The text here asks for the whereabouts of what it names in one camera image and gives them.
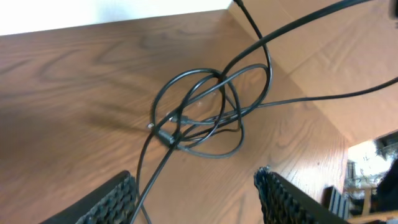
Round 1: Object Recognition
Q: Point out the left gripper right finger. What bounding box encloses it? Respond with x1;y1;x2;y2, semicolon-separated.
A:
254;167;346;224

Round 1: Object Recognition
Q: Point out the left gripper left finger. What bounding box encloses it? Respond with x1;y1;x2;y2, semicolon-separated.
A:
42;170;137;224

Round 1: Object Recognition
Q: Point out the black USB cable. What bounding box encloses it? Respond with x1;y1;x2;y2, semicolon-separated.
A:
129;0;398;224

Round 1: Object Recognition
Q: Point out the wooden chair in background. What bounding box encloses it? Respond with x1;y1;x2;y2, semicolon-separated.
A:
343;187;397;223

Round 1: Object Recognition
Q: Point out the seated person in background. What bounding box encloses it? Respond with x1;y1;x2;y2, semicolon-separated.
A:
371;159;398;213

